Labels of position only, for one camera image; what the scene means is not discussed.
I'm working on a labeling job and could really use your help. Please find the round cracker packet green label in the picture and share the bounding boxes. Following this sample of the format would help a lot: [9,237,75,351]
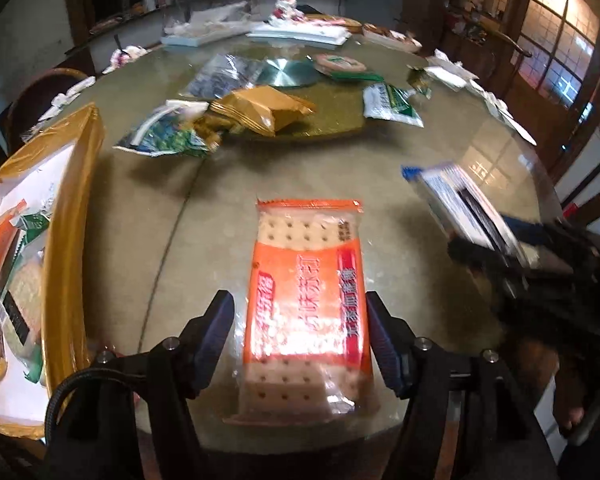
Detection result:
[312,53,369,76]

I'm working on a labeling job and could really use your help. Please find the round metal disc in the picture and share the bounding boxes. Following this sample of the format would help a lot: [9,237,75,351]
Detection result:
[256,58,320,88]

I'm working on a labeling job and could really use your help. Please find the round back wooden chair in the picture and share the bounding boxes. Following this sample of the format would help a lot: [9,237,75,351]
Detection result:
[6,67,97,157]

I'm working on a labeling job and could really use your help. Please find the white green snack packet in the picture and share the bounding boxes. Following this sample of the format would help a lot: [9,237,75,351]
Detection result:
[362,83,425,129]

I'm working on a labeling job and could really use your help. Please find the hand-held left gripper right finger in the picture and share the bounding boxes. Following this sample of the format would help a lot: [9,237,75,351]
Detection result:
[365,291,556,480]

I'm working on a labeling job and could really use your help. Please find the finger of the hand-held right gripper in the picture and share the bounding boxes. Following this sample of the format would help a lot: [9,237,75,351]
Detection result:
[446,237,533,283]
[500,214,573,248]

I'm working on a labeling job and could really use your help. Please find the round cracker packet dark label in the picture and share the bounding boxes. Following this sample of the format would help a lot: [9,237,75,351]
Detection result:
[0,259,45,362]

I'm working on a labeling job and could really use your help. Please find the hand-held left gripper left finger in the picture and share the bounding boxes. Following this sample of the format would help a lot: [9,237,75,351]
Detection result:
[55,289,236,480]

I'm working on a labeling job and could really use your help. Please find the white wrapper pile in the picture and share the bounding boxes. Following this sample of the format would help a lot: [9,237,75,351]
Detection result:
[424,49,481,92]

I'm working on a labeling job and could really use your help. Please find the dark wooden chair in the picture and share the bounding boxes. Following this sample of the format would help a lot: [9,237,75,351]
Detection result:
[447,24,533,93]

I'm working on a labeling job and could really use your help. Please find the silver blue snack packet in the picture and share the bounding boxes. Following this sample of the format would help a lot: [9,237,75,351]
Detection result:
[179,53,264,101]

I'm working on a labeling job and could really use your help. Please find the blue white biscuit packet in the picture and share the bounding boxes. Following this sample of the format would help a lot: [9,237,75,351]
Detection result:
[401,161,540,267]

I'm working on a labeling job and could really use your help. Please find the gold snack packet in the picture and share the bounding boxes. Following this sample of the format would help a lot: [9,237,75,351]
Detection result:
[209,85,317,136]

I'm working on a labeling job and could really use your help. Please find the red white crumpled wrapper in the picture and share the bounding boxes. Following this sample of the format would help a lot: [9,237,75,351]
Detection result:
[102,45,150,74]

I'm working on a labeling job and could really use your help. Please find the white rectangular tray red wrappers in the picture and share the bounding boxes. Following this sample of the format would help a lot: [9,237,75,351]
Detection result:
[246,0,352,47]

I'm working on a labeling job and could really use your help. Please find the black corrugated cable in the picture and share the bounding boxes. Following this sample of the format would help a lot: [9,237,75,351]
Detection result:
[44,369,133,443]

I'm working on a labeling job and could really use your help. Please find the small gold green packet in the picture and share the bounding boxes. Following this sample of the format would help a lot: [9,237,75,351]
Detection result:
[406,65,434,100]

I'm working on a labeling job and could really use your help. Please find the wooden lattice window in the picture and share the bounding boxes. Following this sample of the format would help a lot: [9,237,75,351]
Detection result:
[519,0,600,111]

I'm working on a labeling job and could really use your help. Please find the gold foil tray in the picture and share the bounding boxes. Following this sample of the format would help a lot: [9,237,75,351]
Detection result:
[0,102,107,442]

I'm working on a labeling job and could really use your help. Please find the orange cracker packet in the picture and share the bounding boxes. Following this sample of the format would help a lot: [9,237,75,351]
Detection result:
[223,198,381,426]

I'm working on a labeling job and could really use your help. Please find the green patterned snack packet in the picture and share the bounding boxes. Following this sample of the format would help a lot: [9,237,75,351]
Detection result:
[113,99,222,159]

